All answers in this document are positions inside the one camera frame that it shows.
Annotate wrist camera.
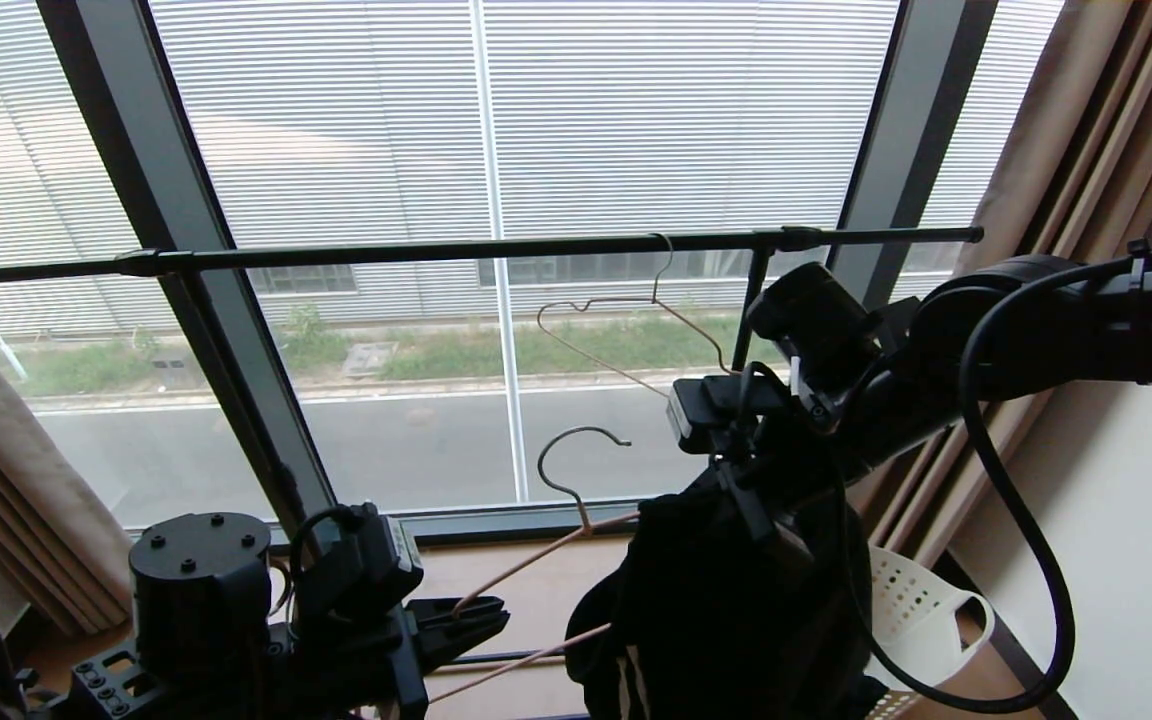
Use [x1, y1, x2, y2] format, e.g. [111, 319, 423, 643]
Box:
[746, 262, 887, 426]
[291, 503, 425, 626]

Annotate black clothes rack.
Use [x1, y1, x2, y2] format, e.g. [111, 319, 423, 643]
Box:
[0, 225, 985, 720]

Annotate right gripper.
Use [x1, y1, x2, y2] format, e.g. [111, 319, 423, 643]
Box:
[666, 372, 837, 469]

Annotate white laundry basket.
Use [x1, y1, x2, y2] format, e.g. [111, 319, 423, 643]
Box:
[866, 545, 995, 720]

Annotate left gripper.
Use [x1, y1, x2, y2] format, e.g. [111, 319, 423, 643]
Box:
[261, 600, 434, 720]

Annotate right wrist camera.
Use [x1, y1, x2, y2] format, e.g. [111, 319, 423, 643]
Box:
[746, 262, 887, 426]

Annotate window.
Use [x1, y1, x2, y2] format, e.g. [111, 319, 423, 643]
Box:
[0, 0, 1067, 546]

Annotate black shorts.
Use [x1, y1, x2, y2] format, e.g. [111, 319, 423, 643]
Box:
[564, 440, 887, 720]

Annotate black cable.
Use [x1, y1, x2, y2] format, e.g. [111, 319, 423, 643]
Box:
[841, 235, 1152, 713]
[0, 503, 367, 720]

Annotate pink clothes hanger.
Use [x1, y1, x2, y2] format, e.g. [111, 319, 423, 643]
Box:
[426, 427, 642, 706]
[536, 233, 737, 401]

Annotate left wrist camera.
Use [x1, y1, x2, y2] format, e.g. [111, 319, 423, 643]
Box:
[291, 503, 425, 626]

